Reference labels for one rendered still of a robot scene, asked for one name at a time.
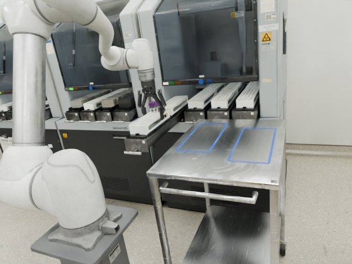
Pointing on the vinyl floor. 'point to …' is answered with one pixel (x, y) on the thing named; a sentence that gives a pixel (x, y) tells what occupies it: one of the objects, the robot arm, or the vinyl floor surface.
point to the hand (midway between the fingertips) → (153, 116)
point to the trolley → (257, 162)
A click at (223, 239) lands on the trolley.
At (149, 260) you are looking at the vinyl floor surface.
